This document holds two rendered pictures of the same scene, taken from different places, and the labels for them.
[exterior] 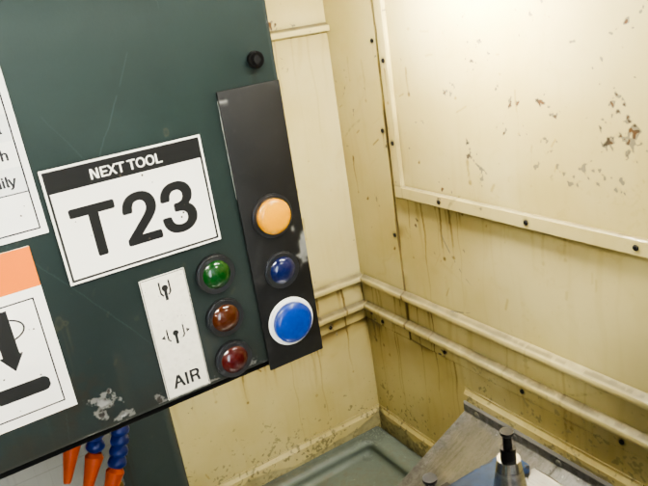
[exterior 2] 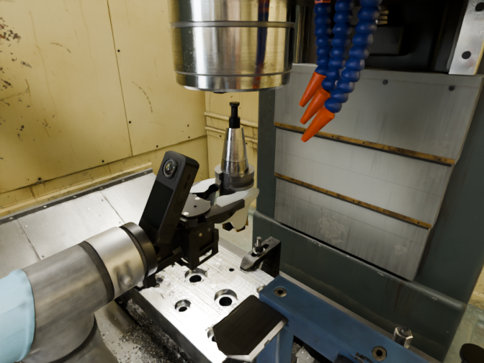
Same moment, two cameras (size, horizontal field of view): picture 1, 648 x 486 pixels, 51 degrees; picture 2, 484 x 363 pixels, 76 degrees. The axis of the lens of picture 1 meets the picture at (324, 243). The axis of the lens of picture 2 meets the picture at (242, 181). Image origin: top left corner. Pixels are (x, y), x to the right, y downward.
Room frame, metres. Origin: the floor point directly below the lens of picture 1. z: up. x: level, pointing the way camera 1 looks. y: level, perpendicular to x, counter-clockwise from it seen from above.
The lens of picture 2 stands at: (0.35, -0.03, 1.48)
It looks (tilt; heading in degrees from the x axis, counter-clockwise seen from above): 25 degrees down; 71
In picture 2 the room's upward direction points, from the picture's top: straight up
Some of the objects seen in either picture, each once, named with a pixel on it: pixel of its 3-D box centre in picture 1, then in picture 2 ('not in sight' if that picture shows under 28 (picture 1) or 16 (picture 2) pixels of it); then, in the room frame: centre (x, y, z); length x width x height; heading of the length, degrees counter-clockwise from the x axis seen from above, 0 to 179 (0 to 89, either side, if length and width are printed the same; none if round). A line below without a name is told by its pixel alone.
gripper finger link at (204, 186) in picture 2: not in sight; (209, 198); (0.44, 0.41, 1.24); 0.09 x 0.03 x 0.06; 44
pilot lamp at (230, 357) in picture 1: (234, 359); not in sight; (0.42, 0.07, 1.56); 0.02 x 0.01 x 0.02; 119
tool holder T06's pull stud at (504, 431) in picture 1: (507, 445); not in sight; (0.61, -0.16, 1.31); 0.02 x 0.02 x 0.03
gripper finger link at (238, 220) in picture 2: not in sight; (240, 211); (0.48, 0.35, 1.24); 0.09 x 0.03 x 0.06; 17
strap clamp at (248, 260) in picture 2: not in sight; (260, 261); (0.59, 0.53, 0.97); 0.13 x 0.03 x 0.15; 29
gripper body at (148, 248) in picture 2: not in sight; (171, 235); (0.37, 0.33, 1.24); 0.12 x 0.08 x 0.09; 30
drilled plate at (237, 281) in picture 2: not in sight; (209, 294); (0.44, 0.47, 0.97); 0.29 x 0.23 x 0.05; 119
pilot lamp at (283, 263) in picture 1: (282, 269); not in sight; (0.44, 0.03, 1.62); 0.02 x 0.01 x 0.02; 119
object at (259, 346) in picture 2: not in sight; (246, 328); (0.42, 0.17, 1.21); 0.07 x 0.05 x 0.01; 29
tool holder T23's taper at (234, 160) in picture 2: not in sight; (234, 148); (0.48, 0.39, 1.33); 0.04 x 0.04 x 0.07
